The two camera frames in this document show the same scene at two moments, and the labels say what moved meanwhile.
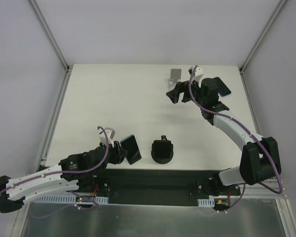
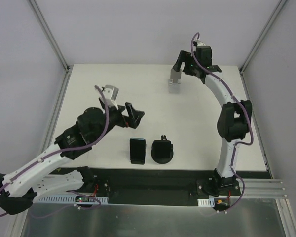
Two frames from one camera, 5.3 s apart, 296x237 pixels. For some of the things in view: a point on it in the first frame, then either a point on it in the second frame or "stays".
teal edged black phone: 130,144 -> 137,150
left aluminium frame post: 49,34 stays
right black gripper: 186,91 -> 187,67
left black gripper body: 117,153 -> 125,117
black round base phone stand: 162,150 stays
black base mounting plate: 161,187 stays
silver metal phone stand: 175,75 stays
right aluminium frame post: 263,37 stays
